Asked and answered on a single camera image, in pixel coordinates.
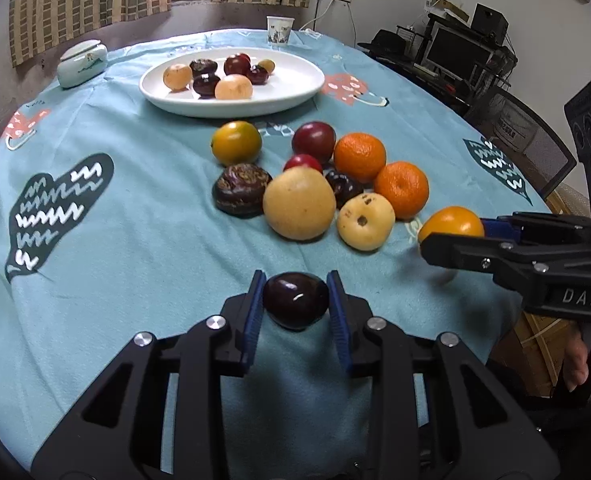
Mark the black mesh chair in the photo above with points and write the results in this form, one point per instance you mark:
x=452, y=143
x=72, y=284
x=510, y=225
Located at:
x=525, y=140

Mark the yellow orange persimmon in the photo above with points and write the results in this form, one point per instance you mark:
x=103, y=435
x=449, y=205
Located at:
x=450, y=222

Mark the small tan fruit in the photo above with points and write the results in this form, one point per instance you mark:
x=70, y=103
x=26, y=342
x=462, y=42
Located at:
x=178, y=76

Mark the yellow-green citrus fruit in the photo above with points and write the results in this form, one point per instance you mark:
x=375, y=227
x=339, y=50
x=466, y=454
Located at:
x=236, y=143

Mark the black hat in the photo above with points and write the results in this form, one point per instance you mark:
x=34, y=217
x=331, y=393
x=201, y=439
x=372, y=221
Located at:
x=385, y=42

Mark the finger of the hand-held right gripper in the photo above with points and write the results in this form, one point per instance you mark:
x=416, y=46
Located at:
x=455, y=252
x=500, y=227

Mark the person's right hand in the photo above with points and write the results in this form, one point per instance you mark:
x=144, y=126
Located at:
x=574, y=362

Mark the cardboard box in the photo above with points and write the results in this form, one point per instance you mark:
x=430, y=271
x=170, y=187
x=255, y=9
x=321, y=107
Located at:
x=530, y=350

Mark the orange mandarin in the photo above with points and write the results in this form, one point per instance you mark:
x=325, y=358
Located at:
x=401, y=190
x=359, y=156

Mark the red plum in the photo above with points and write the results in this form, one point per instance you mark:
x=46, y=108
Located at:
x=237, y=64
x=314, y=138

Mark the black speaker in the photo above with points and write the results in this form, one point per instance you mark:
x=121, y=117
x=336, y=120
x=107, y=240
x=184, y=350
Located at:
x=490, y=21

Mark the white ceramic lidded jar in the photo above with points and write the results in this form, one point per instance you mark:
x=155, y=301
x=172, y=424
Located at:
x=81, y=65

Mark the dark purple plum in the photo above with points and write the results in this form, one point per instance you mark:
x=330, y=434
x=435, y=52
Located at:
x=295, y=300
x=343, y=185
x=205, y=86
x=257, y=75

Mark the red cherry tomato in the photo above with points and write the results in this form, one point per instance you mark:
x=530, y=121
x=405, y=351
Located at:
x=303, y=161

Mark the black desk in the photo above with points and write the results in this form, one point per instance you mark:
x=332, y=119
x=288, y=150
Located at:
x=425, y=80

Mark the small green fruit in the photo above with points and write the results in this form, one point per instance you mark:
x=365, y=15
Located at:
x=268, y=65

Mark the brown wrinkled passion fruit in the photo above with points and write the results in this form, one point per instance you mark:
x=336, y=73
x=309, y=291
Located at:
x=242, y=190
x=203, y=66

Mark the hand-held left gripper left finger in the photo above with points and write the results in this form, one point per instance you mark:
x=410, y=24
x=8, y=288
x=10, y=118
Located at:
x=253, y=320

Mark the white oval plate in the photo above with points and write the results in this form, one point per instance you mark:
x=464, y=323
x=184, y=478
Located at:
x=285, y=87

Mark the printed paper cup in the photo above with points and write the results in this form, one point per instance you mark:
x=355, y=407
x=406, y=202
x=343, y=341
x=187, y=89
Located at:
x=280, y=30

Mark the wide checked beige curtain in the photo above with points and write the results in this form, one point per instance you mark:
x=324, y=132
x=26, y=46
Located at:
x=85, y=5

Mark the computer monitor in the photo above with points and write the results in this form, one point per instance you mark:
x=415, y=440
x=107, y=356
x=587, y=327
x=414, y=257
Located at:
x=458, y=52

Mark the light blue printed tablecloth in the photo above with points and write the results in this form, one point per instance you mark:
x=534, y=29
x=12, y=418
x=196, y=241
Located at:
x=125, y=260

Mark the beige round fruit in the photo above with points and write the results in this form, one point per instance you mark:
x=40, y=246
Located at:
x=366, y=221
x=299, y=203
x=234, y=88

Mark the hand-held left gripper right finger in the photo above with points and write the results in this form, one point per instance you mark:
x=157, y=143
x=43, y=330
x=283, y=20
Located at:
x=339, y=320

